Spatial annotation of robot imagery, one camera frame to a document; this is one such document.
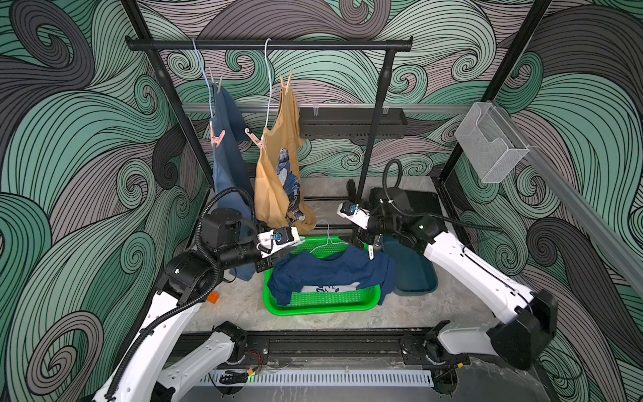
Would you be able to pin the white slotted cable duct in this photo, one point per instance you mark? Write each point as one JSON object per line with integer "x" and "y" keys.
{"x": 330, "y": 378}

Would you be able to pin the black clothes rack frame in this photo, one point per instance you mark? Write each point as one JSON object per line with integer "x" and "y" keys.
{"x": 390, "y": 48}

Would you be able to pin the clear mesh wall bin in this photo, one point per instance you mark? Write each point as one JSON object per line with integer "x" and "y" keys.
{"x": 491, "y": 141}

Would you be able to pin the navy Mickey print t-shirt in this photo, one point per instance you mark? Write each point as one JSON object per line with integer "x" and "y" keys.
{"x": 349, "y": 270}

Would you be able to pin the pink clothespin on tan shirt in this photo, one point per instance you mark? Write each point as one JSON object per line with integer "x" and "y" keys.
{"x": 258, "y": 142}

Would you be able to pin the slate blue t-shirt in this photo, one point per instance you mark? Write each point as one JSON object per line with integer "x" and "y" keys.
{"x": 229, "y": 169}

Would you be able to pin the tan cartoon print t-shirt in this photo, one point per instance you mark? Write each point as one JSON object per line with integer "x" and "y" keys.
{"x": 279, "y": 199}

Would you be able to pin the light blue wire hanger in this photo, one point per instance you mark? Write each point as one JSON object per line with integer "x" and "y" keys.
{"x": 329, "y": 240}

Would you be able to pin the grey clothespin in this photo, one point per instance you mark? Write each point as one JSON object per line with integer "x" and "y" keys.
{"x": 217, "y": 83}

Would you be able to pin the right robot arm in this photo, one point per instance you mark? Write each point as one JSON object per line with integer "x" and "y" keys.
{"x": 525, "y": 321}

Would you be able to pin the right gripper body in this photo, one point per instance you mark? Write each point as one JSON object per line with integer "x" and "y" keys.
{"x": 376, "y": 228}

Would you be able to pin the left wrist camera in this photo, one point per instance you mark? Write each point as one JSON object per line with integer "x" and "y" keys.
{"x": 275, "y": 240}

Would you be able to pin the white wire hanger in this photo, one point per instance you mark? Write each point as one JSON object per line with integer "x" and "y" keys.
{"x": 270, "y": 81}

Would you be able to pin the green plastic basket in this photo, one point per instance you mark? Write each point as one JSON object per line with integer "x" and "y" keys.
{"x": 323, "y": 302}

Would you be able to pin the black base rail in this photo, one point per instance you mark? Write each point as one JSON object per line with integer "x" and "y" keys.
{"x": 412, "y": 346}

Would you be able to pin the black ribbed case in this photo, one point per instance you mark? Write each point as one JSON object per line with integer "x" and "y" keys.
{"x": 412, "y": 202}

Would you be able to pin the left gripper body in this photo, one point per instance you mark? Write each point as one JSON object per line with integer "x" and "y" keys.
{"x": 262, "y": 263}

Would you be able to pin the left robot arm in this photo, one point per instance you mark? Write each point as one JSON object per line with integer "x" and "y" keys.
{"x": 224, "y": 239}

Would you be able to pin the teal plastic tray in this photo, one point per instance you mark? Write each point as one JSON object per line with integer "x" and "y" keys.
{"x": 415, "y": 275}

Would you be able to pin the orange small block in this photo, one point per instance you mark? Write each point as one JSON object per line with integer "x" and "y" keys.
{"x": 213, "y": 297}

